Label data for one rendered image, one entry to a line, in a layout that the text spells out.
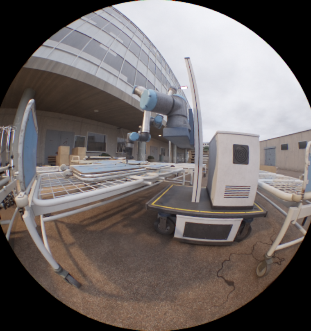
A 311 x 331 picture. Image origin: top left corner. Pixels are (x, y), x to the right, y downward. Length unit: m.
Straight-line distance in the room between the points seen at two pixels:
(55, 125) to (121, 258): 6.78
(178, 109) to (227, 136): 0.37
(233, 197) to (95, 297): 0.99
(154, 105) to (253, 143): 0.69
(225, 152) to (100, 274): 1.06
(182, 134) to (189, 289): 0.90
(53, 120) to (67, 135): 1.40
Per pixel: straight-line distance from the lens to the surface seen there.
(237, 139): 0.74
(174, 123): 0.67
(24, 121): 0.54
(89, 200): 0.65
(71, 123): 7.20
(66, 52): 5.58
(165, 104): 0.68
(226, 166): 0.70
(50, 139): 6.74
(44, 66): 4.42
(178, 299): 0.67
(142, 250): 0.84
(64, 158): 4.28
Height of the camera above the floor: 0.65
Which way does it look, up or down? 4 degrees down
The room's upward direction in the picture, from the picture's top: 1 degrees clockwise
